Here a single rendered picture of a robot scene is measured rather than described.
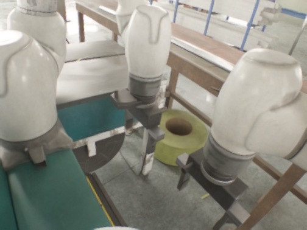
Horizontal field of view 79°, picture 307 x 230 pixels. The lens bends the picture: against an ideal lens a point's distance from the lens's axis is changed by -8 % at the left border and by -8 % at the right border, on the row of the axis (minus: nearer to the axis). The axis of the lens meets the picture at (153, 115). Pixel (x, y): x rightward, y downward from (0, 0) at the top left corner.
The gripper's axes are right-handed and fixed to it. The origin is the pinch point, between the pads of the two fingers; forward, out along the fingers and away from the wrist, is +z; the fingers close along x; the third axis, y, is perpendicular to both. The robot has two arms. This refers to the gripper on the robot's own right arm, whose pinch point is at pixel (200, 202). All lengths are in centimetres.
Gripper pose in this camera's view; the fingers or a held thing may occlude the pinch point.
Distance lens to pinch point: 54.4
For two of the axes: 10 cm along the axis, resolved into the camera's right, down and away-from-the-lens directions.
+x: 5.8, 5.5, -6.0
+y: -8.0, 2.8, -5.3
